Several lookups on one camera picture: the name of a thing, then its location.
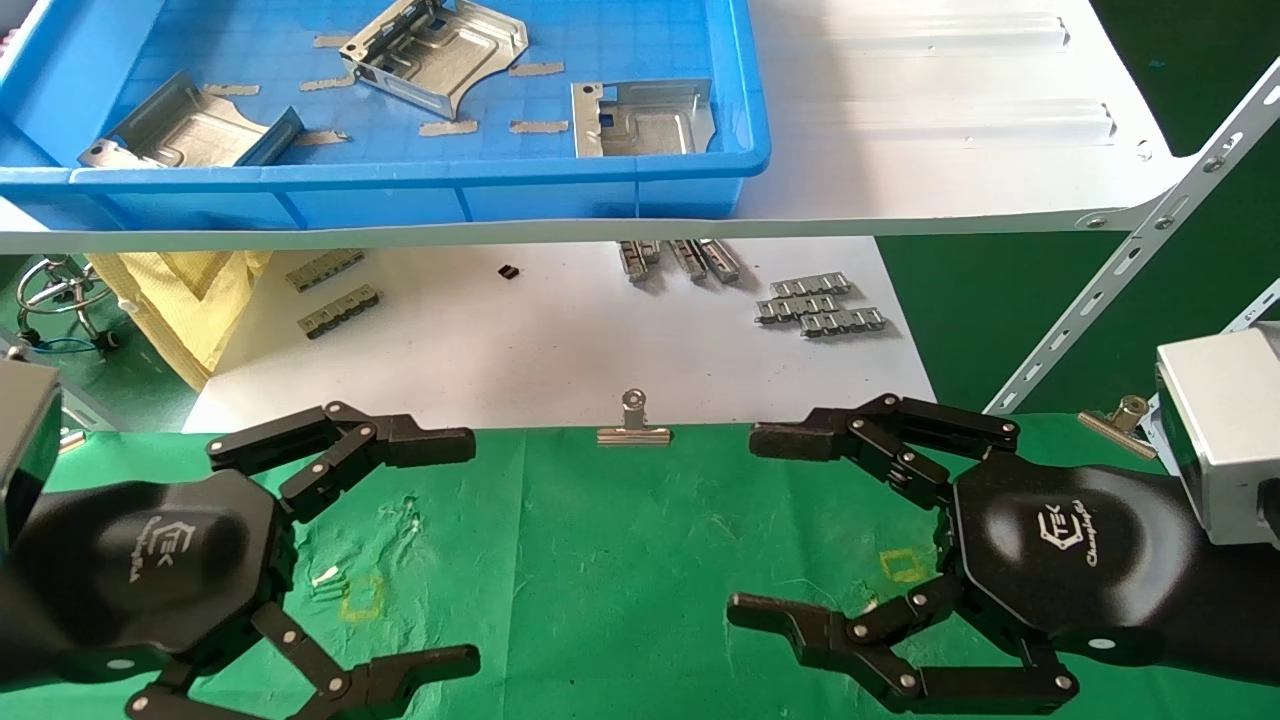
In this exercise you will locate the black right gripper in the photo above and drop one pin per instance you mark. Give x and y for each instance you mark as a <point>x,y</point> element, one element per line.
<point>1070,560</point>

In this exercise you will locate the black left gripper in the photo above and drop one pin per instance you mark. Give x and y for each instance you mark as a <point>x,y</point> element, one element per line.
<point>150,560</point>

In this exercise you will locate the bent sheet metal part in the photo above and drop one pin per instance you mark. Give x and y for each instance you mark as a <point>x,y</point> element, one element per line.
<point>440,50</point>
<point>190,130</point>
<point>650,128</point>

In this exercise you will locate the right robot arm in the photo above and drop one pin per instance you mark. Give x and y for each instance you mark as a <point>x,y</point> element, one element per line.
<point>1230,430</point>

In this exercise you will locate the green cloth mat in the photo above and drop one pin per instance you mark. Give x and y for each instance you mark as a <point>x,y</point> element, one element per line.
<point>600,560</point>

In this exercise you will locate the grey linked metal strip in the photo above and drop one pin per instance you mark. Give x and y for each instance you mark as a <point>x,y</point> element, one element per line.
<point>810,287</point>
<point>842,322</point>
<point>795,308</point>

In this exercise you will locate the white board sheet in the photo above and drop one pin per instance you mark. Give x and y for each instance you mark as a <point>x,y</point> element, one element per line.
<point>520,350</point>

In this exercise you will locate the grey connector strip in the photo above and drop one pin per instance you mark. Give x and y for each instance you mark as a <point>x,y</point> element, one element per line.
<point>339,312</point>
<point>325,270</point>

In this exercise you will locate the silver binder clip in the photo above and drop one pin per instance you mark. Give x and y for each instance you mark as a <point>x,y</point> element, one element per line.
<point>1115,428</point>
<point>633,434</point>

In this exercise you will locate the yellow cloth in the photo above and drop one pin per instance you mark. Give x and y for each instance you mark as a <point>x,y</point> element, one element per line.
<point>180,300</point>

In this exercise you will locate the blue plastic bin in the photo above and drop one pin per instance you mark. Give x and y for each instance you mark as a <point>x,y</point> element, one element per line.
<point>400,195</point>

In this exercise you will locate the white metal shelf panel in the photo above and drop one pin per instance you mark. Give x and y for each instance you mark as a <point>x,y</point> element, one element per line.
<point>900,150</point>

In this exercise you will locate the perforated white angle bar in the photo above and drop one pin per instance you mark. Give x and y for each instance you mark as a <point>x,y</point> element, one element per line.
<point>1160,215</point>

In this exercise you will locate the beige tape strip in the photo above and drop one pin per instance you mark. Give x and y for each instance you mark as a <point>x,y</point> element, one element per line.
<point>447,128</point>
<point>320,138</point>
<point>536,70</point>
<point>232,90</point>
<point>327,83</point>
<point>330,41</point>
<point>538,127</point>

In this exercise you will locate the short perforated white bar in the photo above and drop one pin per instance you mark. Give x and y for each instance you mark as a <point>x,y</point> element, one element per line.
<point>1255,312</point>

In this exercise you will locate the silver metal rail piece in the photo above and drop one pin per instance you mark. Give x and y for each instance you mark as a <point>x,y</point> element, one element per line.
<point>637,258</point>
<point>688,260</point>
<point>720,260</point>

